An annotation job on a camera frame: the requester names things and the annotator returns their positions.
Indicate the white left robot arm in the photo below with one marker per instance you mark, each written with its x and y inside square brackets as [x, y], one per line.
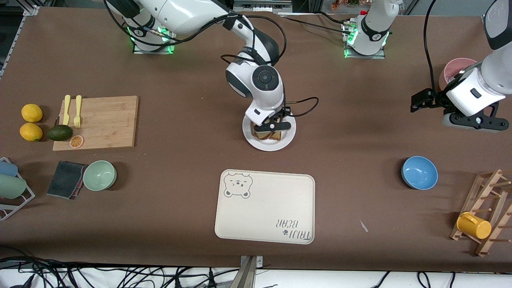
[500, 72]

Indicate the light blue cup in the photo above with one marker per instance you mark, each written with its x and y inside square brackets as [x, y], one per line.
[8, 168]

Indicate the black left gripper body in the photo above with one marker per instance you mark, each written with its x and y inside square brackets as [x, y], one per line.
[434, 99]

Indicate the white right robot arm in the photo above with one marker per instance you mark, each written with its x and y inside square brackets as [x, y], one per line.
[180, 12]

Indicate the blue bowl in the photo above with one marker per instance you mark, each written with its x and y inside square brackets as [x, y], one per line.
[420, 172]

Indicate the pale green bowl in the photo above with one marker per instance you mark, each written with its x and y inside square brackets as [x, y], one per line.
[100, 176]

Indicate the pink bowl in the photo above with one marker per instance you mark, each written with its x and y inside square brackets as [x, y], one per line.
[456, 68]

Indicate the yellow cup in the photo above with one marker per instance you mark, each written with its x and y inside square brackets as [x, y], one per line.
[474, 226]

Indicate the toy orange slice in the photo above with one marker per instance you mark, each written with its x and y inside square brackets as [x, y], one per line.
[76, 141]

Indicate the aluminium table corner bar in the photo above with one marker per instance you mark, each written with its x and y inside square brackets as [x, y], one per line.
[31, 10]

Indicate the small white scrap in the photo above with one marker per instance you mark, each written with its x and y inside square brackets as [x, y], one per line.
[364, 226]

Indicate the pale yellow plastic fork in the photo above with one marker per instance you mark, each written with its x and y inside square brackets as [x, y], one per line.
[78, 108]

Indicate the bamboo cutting board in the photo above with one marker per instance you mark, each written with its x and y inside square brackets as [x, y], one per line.
[108, 124]

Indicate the metal base plate of left arm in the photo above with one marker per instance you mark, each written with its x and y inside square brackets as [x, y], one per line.
[364, 56]

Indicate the dark green avocado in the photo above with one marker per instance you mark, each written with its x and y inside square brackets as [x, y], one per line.
[60, 133]

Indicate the metal base plate of right arm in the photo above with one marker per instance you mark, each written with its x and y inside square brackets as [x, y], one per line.
[152, 52]

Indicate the dark grey folded cloth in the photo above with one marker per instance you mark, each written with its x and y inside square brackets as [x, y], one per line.
[66, 180]

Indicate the plain bread slice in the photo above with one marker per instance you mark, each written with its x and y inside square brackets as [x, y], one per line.
[260, 134]

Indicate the metal clamp bracket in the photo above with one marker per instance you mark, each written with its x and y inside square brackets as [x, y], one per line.
[248, 276]

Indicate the aluminium frame profile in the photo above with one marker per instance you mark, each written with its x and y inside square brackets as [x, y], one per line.
[262, 6]

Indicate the wooden peg rack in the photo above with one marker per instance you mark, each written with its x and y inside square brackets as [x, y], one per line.
[494, 176]

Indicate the sage green cup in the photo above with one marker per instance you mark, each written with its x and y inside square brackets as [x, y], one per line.
[12, 186]

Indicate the round white plate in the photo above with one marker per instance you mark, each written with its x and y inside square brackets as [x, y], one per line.
[268, 147]

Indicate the pale yellow plastic knife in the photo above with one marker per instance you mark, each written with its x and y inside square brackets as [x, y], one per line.
[66, 112]

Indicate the yellow lemon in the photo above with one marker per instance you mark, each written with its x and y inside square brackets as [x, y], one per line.
[30, 132]
[32, 113]

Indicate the cream tray with bear print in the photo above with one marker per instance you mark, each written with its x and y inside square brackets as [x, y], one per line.
[264, 208]

